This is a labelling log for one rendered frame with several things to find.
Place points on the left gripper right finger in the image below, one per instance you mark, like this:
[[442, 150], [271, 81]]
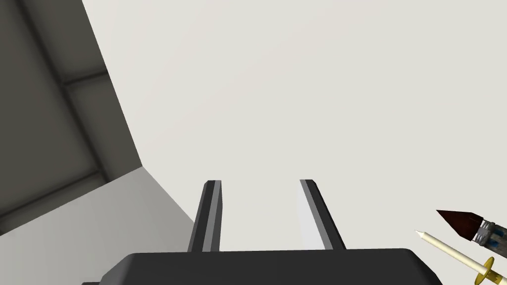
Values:
[[319, 221]]

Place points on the dark red tipped brush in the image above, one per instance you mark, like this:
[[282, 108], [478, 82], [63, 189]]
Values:
[[463, 223]]

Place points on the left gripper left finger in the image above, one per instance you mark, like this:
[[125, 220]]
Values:
[[208, 221]]

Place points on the white stick with gold guard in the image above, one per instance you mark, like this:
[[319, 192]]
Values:
[[455, 251]]

